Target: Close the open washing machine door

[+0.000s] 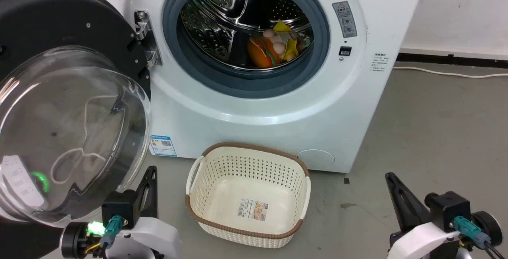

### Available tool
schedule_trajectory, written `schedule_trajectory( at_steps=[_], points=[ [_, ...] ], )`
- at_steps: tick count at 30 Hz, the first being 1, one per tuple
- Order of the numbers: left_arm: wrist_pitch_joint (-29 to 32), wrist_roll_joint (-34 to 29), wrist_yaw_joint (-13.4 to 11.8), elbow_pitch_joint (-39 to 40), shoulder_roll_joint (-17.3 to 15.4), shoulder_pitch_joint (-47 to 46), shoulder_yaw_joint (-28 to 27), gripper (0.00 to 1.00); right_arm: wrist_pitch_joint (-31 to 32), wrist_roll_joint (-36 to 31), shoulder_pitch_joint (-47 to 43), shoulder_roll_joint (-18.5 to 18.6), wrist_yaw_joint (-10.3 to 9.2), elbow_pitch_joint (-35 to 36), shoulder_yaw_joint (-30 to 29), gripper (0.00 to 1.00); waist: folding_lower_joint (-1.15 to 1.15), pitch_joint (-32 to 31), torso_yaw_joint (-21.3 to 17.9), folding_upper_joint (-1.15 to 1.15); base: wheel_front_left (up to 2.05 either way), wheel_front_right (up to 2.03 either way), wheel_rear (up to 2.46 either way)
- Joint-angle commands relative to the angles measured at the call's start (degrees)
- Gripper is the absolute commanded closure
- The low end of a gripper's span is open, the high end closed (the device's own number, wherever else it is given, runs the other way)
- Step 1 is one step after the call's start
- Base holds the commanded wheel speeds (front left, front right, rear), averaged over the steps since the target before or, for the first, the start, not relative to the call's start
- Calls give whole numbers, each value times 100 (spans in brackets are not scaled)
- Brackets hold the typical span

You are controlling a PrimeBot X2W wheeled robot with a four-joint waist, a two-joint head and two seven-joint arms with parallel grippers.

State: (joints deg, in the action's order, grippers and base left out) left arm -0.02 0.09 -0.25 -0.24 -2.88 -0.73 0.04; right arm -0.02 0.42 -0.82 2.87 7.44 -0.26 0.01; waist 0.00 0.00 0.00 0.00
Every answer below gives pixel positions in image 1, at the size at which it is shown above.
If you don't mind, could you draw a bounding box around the yellow and pink plush toy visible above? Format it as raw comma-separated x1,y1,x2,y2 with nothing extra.
262,21,312,63

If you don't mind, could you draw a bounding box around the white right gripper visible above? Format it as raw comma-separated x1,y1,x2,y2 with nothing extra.
385,172,463,259

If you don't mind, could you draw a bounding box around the metal door hinge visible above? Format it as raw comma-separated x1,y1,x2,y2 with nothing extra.
134,11,162,68

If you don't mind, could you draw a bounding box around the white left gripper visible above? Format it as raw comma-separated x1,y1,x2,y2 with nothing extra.
106,166,181,259

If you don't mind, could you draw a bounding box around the paper basket label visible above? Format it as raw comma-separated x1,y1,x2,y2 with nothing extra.
237,198,268,222

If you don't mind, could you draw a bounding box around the round filter cover panel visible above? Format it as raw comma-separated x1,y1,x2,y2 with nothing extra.
296,149,335,171

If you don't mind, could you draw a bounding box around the cream plastic laundry basket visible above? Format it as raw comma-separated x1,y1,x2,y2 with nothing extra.
185,143,311,249

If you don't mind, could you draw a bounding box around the teal right cable connector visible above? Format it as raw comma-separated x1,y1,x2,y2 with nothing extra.
454,216,491,249

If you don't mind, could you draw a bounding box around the black round glass washer door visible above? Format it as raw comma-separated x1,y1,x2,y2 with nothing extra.
0,0,152,259

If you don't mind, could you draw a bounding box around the black wall baseboard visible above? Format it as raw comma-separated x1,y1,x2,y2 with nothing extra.
397,53,508,69

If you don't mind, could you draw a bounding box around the white floor cable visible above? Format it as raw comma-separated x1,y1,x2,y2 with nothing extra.
392,66,508,79

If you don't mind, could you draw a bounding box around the teal left cable connector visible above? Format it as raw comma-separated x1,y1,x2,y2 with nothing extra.
99,215,123,249

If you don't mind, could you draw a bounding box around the grey warning sticker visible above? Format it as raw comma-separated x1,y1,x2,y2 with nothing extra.
332,1,358,38

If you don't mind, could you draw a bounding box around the teal cable connector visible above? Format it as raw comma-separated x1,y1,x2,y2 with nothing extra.
454,216,491,249
99,215,123,249

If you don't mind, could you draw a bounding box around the blue energy label sticker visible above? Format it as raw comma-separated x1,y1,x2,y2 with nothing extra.
150,135,177,157

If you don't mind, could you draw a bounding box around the stainless steel washer drum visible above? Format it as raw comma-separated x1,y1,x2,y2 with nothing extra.
181,0,314,69

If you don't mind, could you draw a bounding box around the white front-load washing machine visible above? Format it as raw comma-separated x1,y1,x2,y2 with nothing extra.
125,0,430,173

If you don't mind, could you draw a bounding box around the orange hamburger plush toy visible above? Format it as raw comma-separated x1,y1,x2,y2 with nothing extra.
247,37,281,69

